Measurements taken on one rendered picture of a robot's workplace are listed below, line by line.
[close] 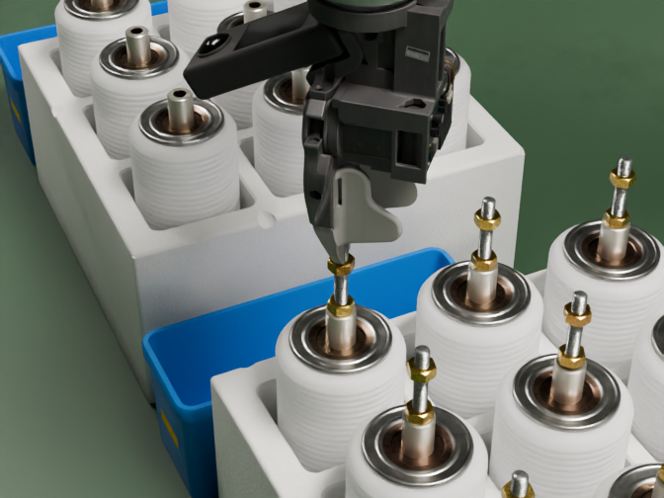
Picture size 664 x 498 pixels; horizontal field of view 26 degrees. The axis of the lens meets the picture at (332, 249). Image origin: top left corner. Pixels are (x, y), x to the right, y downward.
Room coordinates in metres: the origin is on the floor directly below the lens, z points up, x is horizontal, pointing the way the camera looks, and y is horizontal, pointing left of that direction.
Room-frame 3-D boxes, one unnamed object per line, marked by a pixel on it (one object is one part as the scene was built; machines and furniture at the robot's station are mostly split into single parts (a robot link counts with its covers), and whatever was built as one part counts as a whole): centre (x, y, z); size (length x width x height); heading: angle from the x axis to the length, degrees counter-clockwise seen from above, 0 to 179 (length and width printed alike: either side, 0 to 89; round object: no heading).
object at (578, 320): (0.72, -0.16, 0.33); 0.02 x 0.02 x 0.01; 1
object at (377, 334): (0.78, -0.01, 0.25); 0.08 x 0.08 x 0.01
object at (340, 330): (0.78, -0.01, 0.26); 0.02 x 0.02 x 0.03
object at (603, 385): (0.72, -0.16, 0.25); 0.08 x 0.08 x 0.01
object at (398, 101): (0.77, -0.03, 0.48); 0.09 x 0.08 x 0.12; 73
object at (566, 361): (0.72, -0.16, 0.29); 0.02 x 0.02 x 0.01; 1
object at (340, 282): (0.78, -0.01, 0.30); 0.01 x 0.01 x 0.08
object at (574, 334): (0.72, -0.16, 0.30); 0.01 x 0.01 x 0.08
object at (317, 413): (0.78, -0.01, 0.16); 0.10 x 0.10 x 0.18
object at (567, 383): (0.72, -0.16, 0.26); 0.02 x 0.02 x 0.03
